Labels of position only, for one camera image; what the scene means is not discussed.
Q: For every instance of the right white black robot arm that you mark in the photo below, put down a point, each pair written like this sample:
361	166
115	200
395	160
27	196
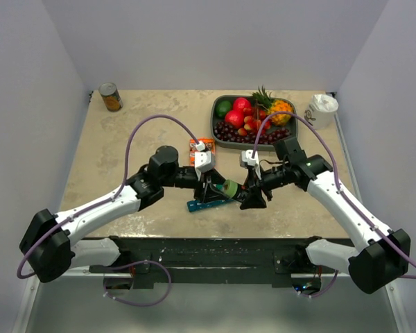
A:
377	255

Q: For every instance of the tin can with fruit label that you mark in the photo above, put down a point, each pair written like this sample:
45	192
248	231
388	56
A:
110	96

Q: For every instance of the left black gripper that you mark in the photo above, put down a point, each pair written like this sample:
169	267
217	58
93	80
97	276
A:
208	193

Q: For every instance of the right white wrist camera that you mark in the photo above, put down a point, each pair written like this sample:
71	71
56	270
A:
249	158

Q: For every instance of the purple grape bunch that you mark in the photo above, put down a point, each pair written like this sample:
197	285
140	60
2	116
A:
270	134

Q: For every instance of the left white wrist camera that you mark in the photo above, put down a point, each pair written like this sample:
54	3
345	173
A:
204	160

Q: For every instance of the upper red apple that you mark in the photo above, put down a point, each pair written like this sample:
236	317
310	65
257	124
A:
240	104

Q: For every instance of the white paper towel roll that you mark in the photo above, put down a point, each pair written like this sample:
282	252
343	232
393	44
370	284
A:
321	110

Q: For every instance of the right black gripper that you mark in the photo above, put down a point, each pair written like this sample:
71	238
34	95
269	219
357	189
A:
254	187

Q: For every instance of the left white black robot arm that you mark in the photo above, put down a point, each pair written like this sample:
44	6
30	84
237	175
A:
49	241

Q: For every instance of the teal weekly pill organizer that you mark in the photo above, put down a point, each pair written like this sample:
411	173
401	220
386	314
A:
195	205

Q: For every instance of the aluminium frame rail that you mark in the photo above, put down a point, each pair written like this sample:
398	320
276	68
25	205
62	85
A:
391	290

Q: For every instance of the red apple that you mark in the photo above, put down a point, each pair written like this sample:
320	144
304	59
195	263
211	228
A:
240	104
235	118

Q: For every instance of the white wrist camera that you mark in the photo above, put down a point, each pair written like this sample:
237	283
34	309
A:
204	160
249	158

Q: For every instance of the toy pineapple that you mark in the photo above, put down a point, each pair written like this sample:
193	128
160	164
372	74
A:
280	109

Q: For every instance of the orange cardboard box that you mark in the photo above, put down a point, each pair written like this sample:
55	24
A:
209	144

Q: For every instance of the green black pill bottle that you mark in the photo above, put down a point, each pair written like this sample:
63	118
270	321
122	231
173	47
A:
234	190

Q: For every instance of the green lime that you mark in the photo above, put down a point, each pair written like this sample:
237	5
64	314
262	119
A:
222	108

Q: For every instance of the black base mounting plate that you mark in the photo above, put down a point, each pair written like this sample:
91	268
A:
210	261

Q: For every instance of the lower red apple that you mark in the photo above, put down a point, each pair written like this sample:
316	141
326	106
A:
235	118

